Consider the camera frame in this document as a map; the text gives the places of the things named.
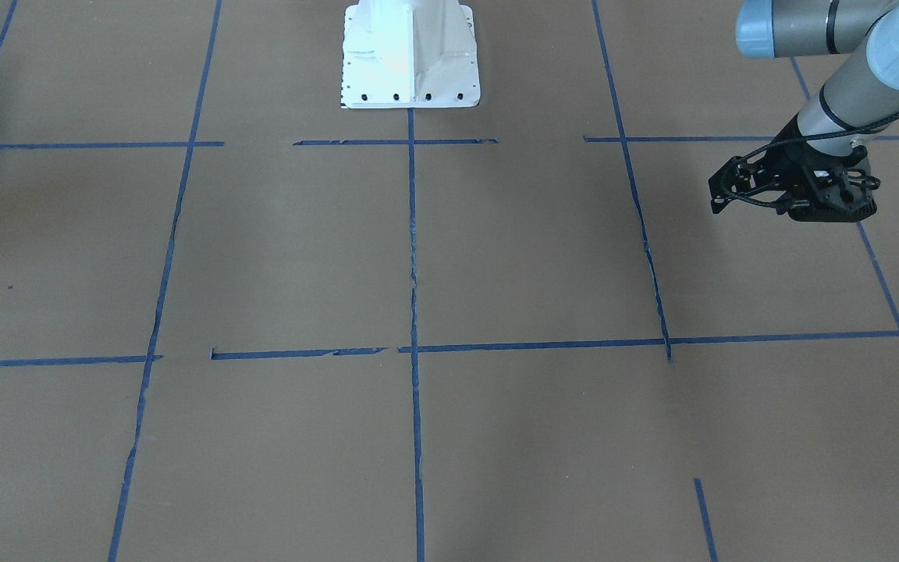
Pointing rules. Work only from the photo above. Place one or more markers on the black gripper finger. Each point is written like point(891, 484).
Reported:
point(744, 177)
point(721, 197)

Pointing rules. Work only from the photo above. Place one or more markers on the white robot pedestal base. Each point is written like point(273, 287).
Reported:
point(409, 54)

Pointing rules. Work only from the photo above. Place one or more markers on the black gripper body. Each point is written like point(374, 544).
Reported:
point(783, 161)

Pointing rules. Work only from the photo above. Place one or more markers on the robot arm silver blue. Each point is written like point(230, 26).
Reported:
point(861, 99)

